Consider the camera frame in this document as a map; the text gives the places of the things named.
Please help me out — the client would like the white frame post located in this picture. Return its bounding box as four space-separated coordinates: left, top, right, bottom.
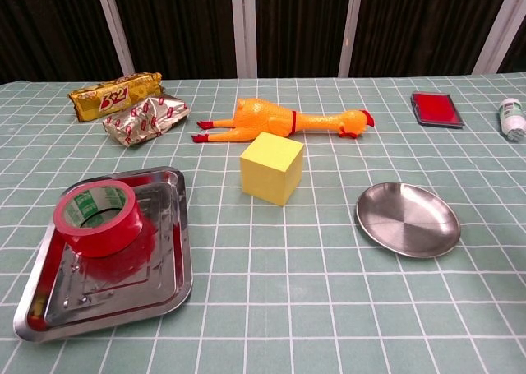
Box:
338 0 366 78
93 0 136 76
471 0 526 75
229 0 258 79

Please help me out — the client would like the silver foil snack packet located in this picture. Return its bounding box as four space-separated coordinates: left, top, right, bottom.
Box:
102 95 191 148

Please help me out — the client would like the gold snack packet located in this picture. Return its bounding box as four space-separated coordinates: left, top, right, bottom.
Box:
67 72 164 123

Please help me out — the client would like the red tape roll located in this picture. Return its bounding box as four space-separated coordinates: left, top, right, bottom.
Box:
53 180 145 258

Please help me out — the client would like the orange rubber chicken toy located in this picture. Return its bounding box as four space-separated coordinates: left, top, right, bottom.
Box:
191 96 376 144

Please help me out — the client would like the red ink pad case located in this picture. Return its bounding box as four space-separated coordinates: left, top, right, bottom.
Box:
410 91 465 128

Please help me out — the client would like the yellow cube block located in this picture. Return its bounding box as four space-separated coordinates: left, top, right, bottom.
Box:
239 131 305 207

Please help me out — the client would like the round steel plate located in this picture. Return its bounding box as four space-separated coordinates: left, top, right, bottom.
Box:
355 182 462 259

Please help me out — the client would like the small white bottle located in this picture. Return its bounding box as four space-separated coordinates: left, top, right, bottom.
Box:
498 97 526 143

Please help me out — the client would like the black pleated curtain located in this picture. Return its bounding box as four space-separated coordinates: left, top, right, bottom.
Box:
0 0 526 85

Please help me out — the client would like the green checked tablecloth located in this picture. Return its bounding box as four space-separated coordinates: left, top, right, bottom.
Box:
0 72 526 374

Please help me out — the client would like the rectangular steel tray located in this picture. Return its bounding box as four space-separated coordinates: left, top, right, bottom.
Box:
12 166 194 344

